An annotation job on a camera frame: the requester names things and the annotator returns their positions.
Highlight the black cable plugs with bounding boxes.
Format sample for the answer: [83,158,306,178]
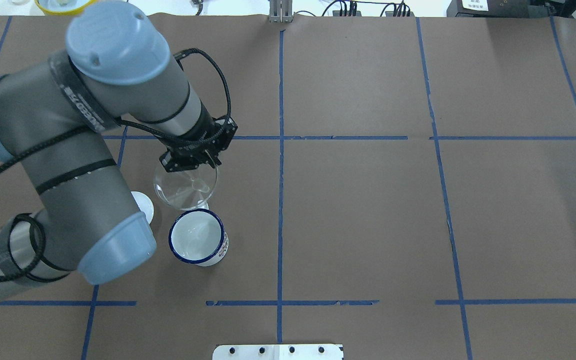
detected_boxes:
[379,1,414,18]
[321,0,359,18]

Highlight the clear glass funnel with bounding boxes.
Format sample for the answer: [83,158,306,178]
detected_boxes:
[153,164,220,212]

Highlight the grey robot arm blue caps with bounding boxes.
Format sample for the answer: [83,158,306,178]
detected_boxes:
[0,1,238,302]

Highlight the grey metal bracket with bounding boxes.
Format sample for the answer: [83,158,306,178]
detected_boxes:
[268,0,294,23]

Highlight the white ceramic lid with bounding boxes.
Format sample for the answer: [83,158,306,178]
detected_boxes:
[131,191,155,224]

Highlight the yellow round container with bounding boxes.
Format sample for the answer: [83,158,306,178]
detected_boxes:
[34,0,98,16]

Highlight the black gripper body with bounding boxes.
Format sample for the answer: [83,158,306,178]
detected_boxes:
[159,116,238,173]

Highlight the black cable plugs right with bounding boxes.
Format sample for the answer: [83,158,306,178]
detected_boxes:
[379,1,414,18]

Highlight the white enamel mug blue rim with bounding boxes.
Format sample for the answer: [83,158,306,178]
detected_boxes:
[167,208,230,267]

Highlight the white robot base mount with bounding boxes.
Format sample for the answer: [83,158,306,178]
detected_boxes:
[212,343,345,360]

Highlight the black cable plugs left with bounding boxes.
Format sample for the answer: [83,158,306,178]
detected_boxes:
[321,0,359,18]

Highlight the black device with label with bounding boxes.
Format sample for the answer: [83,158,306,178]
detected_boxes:
[446,0,550,19]

